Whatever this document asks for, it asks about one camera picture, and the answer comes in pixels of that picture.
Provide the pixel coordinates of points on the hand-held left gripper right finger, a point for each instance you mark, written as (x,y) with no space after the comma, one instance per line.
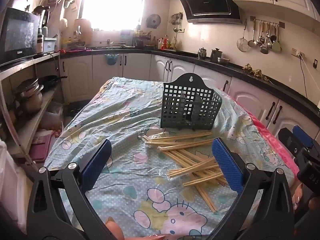
(227,165)

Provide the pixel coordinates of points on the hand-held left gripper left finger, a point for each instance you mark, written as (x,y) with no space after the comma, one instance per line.
(96,165)

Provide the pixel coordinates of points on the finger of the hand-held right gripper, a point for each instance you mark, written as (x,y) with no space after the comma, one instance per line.
(287,140)
(302,136)

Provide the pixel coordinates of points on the bunch of chopsticks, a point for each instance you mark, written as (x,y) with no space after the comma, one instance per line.
(180,152)

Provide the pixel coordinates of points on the green plastic utensil basket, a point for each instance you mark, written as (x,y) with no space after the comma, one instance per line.
(175,110)

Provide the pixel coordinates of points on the small hanging utensils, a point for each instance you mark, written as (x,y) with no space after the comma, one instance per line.
(177,20)

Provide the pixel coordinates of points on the person's right hand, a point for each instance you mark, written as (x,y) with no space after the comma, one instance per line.
(297,195)

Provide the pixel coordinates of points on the person's left hand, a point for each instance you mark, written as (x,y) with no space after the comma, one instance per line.
(115,232)

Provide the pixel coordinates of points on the pink blanket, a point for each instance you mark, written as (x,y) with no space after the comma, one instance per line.
(270,140)

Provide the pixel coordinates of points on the cartoon cat printed tablecloth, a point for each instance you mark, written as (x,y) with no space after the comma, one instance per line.
(130,185)

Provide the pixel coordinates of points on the box of brown eggs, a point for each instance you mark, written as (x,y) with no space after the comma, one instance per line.
(58,132)

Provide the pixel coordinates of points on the pink storage box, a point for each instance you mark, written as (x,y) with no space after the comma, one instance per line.
(41,148)

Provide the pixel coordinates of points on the dark slippers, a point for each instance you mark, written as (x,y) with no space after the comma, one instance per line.
(76,110)

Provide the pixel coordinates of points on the clear plastic storage box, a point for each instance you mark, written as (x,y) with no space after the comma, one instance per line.
(56,110)

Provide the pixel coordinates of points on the ginger roots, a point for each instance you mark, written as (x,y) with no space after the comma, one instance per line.
(256,72)

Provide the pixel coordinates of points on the grey shelf unit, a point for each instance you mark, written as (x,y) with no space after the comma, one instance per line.
(27,130)

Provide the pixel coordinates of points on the white plastic bag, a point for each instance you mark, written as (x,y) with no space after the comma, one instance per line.
(11,180)

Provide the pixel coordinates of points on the white lower kitchen cabinets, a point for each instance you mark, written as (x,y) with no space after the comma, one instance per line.
(80,75)

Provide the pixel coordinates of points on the row of hanging ladles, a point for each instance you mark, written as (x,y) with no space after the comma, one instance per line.
(263,47)

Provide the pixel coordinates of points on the black frying pan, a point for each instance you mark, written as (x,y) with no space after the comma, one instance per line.
(48,81)

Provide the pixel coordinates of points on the black kitchen countertop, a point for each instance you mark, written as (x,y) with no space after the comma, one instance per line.
(225,66)

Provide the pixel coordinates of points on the shallow steel pan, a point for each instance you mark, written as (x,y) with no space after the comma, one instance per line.
(223,60)

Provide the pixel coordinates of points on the blue hanging bin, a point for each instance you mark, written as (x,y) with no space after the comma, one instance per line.
(111,59)

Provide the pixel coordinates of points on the black lidded pot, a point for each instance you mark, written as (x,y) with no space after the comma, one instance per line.
(215,55)

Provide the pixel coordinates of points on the steel teapot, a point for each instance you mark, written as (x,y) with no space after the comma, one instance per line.
(202,53)

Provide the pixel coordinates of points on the red cloth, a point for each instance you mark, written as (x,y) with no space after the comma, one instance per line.
(75,50)

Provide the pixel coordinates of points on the blue plastic box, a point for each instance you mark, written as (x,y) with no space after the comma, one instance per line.
(49,45)

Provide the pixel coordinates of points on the teal countertop box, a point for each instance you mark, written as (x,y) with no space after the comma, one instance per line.
(126,36)

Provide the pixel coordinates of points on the pale pink container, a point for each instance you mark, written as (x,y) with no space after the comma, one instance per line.
(83,31)

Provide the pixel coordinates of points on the dark bottle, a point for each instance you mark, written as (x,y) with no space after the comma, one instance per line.
(40,42)

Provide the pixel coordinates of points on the cluster of condiment bottles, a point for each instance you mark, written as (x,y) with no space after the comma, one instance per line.
(165,43)

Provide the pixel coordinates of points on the black microwave oven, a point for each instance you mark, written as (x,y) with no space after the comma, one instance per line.
(17,35)

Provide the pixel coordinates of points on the black electric kettle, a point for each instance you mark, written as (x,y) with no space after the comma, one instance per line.
(41,16)

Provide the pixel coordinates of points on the black range hood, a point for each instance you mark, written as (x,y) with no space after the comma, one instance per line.
(207,2)

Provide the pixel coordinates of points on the bright window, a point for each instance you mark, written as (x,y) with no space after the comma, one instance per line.
(112,5)

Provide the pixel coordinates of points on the black wall hook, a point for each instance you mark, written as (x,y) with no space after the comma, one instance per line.
(315,63)

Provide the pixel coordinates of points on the white wall socket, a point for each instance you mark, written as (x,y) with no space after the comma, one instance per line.
(297,53)

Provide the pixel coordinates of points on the metal utensil rail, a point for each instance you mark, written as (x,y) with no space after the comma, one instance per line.
(282,25)

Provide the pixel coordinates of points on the small wall fan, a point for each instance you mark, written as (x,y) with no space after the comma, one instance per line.
(153,20)

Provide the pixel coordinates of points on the pale green wall holder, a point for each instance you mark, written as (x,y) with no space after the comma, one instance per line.
(69,2)

